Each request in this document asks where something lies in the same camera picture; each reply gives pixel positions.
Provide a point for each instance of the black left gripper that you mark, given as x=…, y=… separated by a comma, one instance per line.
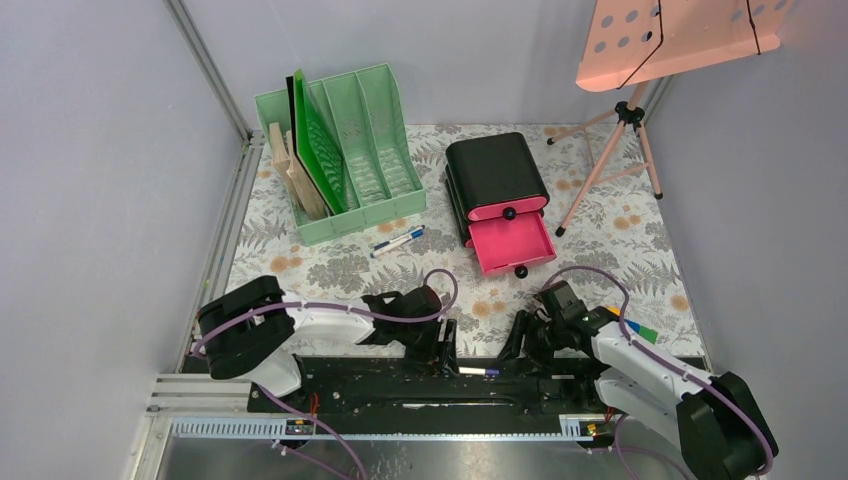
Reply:
x=446, y=349

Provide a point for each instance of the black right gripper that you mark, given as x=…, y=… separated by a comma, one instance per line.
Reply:
x=512, y=348

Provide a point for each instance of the white marker pen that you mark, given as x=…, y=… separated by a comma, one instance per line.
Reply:
x=482, y=372

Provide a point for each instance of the black pink drawer unit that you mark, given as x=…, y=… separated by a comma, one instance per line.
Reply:
x=497, y=198

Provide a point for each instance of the purple 52-storey treehouse book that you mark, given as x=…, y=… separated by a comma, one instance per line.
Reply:
x=307, y=193

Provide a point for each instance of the green transparent plastic folder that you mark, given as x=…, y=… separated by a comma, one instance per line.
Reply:
x=325, y=148

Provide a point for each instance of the green 104-storey treehouse book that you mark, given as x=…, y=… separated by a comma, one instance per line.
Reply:
x=281, y=160

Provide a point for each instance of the white AVE notebook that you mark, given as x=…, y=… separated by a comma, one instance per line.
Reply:
x=303, y=150

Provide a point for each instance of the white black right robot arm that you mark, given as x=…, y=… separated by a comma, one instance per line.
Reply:
x=714, y=420

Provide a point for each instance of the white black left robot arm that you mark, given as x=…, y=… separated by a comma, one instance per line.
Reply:
x=244, y=333

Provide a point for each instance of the blue capped marker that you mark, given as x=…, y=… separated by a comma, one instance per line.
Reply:
x=389, y=245

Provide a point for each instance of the yellow blue green toy block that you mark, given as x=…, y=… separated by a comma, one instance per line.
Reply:
x=650, y=335

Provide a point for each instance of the floral table mat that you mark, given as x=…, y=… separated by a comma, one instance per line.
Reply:
x=616, y=251

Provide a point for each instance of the mint green file organizer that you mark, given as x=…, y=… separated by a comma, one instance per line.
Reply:
x=363, y=112

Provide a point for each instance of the pink music stand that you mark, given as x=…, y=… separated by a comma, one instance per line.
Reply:
x=636, y=43

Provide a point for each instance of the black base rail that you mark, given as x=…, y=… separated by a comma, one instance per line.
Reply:
x=381, y=399

